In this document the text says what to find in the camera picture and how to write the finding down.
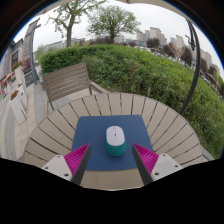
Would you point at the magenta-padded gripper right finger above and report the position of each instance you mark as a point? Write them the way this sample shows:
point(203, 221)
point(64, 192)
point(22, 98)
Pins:
point(163, 165)

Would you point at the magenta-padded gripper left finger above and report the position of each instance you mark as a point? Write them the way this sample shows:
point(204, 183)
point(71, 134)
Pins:
point(59, 166)

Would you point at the white and teal computer mouse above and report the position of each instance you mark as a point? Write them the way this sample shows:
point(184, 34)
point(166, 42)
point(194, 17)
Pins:
point(115, 138)

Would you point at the dark blue mouse pad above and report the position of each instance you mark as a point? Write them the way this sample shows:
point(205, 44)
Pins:
point(90, 133)

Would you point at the white planter with flowers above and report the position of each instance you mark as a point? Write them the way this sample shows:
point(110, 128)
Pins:
point(18, 108)

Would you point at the grey slatted outdoor chair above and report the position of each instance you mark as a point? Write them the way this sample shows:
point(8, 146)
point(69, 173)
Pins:
point(66, 81)

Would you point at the green hedge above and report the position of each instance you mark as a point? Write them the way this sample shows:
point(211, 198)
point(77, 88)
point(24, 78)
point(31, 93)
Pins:
point(143, 70)

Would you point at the dark curved umbrella pole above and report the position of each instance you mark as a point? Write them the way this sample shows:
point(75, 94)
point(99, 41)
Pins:
point(196, 66)

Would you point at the dark sign pillar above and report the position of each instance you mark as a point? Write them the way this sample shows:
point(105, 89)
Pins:
point(29, 53)

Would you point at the distant apartment buildings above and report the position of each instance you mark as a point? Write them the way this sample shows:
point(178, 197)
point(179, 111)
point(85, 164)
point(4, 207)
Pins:
point(155, 33)

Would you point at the bare-trunked sparse tree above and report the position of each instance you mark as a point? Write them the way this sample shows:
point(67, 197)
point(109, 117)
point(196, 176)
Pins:
point(69, 30)

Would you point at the round leafy green tree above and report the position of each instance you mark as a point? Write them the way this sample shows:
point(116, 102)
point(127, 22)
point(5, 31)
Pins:
point(112, 21)

